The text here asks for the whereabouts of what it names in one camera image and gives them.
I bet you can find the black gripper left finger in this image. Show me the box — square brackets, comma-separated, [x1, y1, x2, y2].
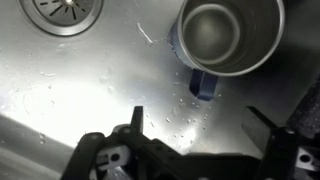
[60, 105, 158, 180]

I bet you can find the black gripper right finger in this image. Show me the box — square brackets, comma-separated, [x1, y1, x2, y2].
[242, 106, 320, 180]

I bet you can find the blue steel-lined mug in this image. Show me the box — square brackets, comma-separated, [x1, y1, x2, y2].
[169, 0, 285, 101]

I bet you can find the stainless steel sink basin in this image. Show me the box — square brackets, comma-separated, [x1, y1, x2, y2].
[0, 0, 320, 180]

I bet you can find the sink drain strainer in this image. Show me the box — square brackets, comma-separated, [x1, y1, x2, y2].
[18, 0, 104, 36]

